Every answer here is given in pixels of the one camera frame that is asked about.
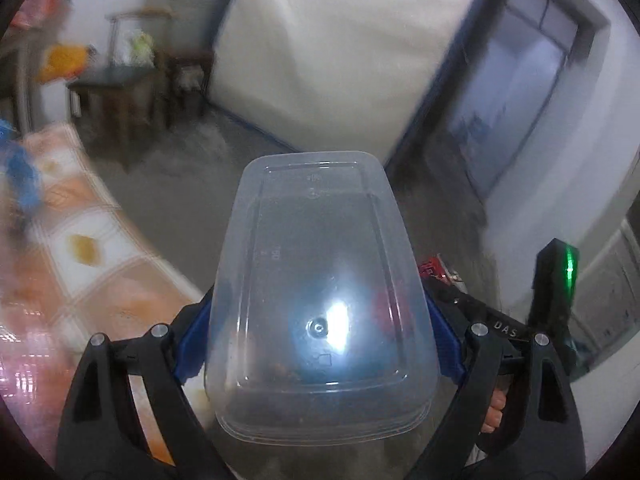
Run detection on white and green cartons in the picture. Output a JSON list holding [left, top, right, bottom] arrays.
[[120, 27, 154, 64]]

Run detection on white panelled cabinet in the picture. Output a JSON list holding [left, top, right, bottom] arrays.
[[570, 220, 640, 366]]

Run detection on yellow plastic bag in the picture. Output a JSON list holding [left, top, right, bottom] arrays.
[[39, 44, 97, 83]]

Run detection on wooden chair with dark seat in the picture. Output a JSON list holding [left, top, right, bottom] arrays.
[[66, 6, 173, 161]]

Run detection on blue plastic bag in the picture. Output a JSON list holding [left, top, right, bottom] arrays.
[[0, 119, 45, 217]]

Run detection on white mattress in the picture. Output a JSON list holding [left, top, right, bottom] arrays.
[[209, 0, 497, 162]]

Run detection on table with floral tablecloth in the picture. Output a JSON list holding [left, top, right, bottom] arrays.
[[0, 124, 217, 463]]

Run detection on red snack wrapper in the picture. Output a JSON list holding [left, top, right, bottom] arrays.
[[419, 255, 463, 286]]

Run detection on dark wooden stool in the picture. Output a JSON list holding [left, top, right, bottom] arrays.
[[159, 46, 217, 117]]

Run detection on person's right hand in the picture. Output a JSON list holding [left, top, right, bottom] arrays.
[[480, 390, 508, 434]]

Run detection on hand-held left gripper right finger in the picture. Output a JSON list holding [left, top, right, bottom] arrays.
[[405, 290, 586, 480]]

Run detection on clear plastic food container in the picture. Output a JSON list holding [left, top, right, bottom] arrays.
[[204, 150, 442, 447]]

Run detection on grey-blue door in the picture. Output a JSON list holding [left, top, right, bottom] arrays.
[[447, 0, 608, 203]]

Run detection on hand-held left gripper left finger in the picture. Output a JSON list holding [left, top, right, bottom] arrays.
[[57, 287, 233, 480]]

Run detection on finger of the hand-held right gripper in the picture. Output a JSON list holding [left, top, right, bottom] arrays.
[[424, 280, 488, 340]]

